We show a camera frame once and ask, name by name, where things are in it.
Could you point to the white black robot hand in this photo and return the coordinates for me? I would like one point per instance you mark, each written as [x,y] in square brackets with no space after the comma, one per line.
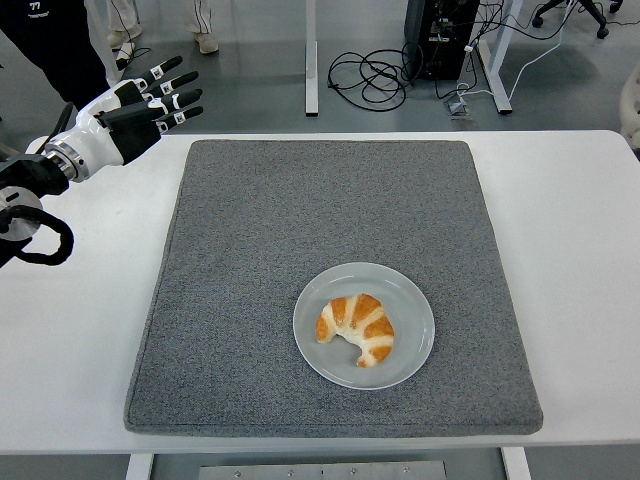
[95,140]

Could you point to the metal floor socket box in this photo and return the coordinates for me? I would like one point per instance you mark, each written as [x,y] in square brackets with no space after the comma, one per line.
[457,108]

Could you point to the grey metal plate with screws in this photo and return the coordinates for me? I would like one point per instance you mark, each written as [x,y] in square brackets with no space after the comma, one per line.
[320,471]

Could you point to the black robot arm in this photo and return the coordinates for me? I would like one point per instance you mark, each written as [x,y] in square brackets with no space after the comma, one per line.
[30,175]

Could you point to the white desk leg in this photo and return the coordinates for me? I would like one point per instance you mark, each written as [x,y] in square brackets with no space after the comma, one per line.
[500,90]
[311,75]
[112,70]

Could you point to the pale grey round plate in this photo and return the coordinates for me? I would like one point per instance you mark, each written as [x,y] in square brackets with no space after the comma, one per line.
[410,350]

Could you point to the person in black clothing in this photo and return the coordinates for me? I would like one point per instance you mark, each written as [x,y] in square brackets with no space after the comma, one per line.
[50,40]

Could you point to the person in light trousers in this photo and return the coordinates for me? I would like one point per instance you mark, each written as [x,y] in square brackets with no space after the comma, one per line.
[205,42]

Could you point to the black computer tower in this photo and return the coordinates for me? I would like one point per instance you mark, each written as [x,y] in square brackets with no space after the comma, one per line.
[445,40]

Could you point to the golden croissant bread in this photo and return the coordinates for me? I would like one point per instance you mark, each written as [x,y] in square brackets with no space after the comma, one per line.
[370,320]

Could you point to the black office chair base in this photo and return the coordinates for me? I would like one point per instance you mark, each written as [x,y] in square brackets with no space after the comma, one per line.
[602,30]

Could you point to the white table leg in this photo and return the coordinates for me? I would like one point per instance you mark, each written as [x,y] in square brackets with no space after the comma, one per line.
[138,469]
[516,466]

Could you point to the grey fabric mat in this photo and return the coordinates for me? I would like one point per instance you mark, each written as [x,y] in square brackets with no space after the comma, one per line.
[300,210]

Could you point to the white curved frame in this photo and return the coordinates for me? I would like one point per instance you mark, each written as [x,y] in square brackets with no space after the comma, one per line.
[629,105]

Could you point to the white power strip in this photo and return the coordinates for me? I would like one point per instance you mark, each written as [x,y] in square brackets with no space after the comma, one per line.
[125,56]

